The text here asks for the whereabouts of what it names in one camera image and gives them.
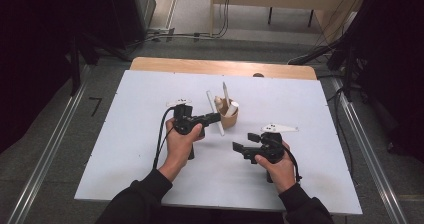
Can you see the black curtain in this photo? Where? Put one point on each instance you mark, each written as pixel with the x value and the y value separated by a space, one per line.
pixel 400 67
pixel 33 50

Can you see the beige pen holder cup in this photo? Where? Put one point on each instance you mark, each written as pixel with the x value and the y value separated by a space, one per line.
pixel 230 120

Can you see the person's left hand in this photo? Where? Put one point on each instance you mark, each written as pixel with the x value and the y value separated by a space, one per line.
pixel 178 150

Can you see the black stand with power strip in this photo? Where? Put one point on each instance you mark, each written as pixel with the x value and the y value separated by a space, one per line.
pixel 311 54

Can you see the person's dark clothed torso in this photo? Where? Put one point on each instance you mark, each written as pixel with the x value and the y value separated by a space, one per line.
pixel 226 217

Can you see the black tripod stand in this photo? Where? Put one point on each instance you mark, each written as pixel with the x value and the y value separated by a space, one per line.
pixel 76 67

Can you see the person's right hand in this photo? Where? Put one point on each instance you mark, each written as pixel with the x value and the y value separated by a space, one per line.
pixel 281 172

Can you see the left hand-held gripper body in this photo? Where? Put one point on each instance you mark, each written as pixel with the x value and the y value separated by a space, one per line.
pixel 183 120

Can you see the metal floor rail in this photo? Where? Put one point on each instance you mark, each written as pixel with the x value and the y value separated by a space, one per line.
pixel 370 154
pixel 46 150

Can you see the grey cabinet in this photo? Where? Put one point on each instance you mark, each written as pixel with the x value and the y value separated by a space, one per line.
pixel 140 7

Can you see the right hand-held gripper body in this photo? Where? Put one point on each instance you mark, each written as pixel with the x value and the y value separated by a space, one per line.
pixel 271 147

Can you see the thin white pen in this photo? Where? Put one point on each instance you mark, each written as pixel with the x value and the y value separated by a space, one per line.
pixel 212 104

